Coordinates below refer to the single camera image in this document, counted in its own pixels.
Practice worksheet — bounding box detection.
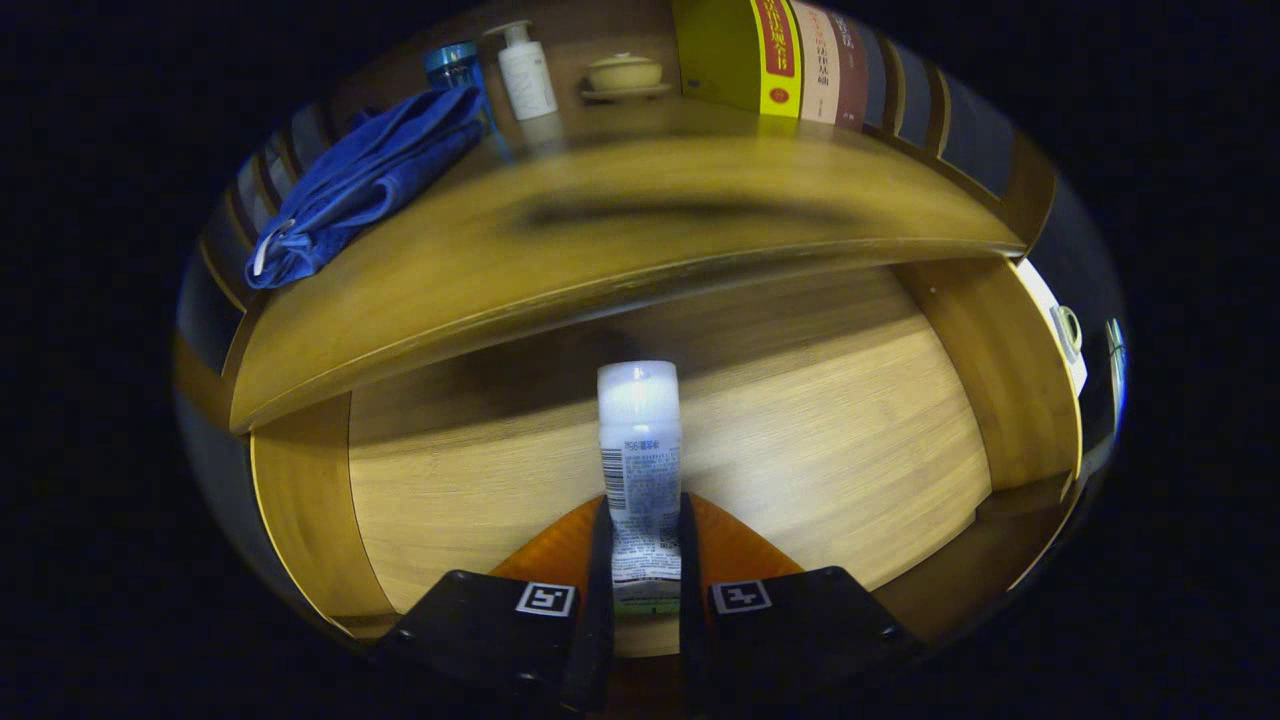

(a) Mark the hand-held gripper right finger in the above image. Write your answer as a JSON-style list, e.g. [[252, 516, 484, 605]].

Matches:
[[678, 492, 921, 716]]

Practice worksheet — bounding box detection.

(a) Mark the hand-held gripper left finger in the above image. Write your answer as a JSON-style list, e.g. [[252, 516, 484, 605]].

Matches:
[[370, 493, 616, 713]]

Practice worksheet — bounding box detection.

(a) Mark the white tube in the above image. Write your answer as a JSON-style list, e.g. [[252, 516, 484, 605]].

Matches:
[[597, 361, 684, 616]]

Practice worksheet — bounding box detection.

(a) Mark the wooden drawer with black knob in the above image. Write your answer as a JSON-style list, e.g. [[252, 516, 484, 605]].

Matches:
[[170, 255, 1086, 661]]

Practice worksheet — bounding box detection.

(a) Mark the wooden countertop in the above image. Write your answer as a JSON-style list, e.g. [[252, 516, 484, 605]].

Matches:
[[228, 95, 1029, 436]]

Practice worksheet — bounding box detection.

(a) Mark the white side cabinet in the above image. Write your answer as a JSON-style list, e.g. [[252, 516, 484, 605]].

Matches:
[[1015, 258, 1091, 396]]

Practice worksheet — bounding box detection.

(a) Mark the blue folded towel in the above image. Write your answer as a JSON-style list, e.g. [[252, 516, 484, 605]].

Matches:
[[245, 85, 491, 291]]

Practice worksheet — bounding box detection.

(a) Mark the white pump bottle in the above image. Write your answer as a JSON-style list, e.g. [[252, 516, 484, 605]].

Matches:
[[487, 20, 559, 121]]

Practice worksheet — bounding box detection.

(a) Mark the beige lidded teacup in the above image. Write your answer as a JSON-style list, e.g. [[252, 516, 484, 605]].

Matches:
[[580, 52, 673, 103]]

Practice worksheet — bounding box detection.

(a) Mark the brown book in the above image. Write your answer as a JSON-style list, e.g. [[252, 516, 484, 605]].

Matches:
[[830, 10, 869, 131]]

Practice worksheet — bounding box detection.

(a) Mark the yellow book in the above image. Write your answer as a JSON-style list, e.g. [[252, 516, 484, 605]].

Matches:
[[672, 0, 804, 119]]

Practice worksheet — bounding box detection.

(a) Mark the teal bottle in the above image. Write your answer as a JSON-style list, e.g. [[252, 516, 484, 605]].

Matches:
[[422, 42, 496, 131]]

